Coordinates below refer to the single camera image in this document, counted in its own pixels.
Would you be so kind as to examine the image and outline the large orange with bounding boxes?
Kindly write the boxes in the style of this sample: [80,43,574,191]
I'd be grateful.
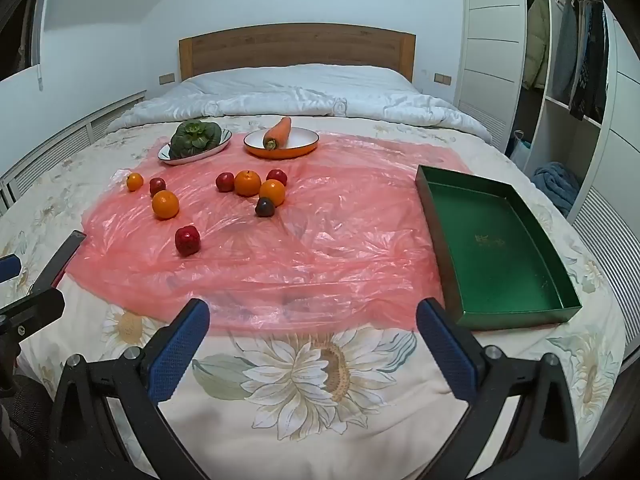
[234,170,262,198]
[258,179,287,207]
[152,190,180,220]

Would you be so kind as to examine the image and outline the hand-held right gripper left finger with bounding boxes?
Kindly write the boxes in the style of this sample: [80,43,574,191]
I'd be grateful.
[47,298,211,480]

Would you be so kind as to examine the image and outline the blue towel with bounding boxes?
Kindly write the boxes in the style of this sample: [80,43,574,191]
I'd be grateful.
[531,161,582,218]

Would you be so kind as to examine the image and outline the dark hanging clothes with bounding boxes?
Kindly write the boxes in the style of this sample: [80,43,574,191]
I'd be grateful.
[569,0,610,122]

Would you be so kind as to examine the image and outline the wooden bed headboard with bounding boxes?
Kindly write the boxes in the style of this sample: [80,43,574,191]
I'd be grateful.
[179,23,417,82]

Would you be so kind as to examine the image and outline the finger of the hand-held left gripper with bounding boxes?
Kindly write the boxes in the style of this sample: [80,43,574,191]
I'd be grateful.
[0,255,22,283]
[0,287,66,346]

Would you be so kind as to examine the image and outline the pale green jacket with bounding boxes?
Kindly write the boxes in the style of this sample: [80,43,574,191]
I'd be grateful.
[522,0,550,92]

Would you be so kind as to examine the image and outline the white oval plate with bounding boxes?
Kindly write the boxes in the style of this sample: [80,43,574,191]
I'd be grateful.
[158,127,233,166]

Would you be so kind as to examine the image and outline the blue-grey hanging garment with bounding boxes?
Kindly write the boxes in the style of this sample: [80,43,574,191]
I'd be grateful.
[550,2,578,106]

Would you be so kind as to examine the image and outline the green leafy vegetable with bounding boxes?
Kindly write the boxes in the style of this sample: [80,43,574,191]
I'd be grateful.
[168,120,222,160]

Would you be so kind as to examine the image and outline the green box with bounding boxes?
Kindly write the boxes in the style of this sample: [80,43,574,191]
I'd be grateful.
[415,164,583,332]

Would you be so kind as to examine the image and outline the white wardrobe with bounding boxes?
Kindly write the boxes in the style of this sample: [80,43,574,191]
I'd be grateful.
[452,0,640,221]

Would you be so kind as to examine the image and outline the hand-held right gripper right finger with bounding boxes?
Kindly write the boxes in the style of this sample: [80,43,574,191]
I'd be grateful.
[417,298,588,480]

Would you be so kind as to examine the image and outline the carrot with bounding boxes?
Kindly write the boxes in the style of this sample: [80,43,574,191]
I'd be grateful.
[263,116,292,151]

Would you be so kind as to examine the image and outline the pink plastic sheet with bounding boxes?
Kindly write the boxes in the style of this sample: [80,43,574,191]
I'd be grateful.
[80,130,473,333]

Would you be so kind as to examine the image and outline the orange oval plate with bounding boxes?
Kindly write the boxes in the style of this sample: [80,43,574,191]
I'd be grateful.
[243,128,320,160]

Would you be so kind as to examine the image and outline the white bag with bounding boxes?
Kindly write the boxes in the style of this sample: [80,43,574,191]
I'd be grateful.
[505,130,532,171]

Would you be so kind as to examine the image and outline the white slatted wall panel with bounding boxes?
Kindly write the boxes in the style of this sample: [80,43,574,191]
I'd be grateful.
[0,90,147,216]
[570,185,640,356]

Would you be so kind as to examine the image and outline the white duvet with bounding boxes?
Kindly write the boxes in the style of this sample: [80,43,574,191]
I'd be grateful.
[107,63,493,143]

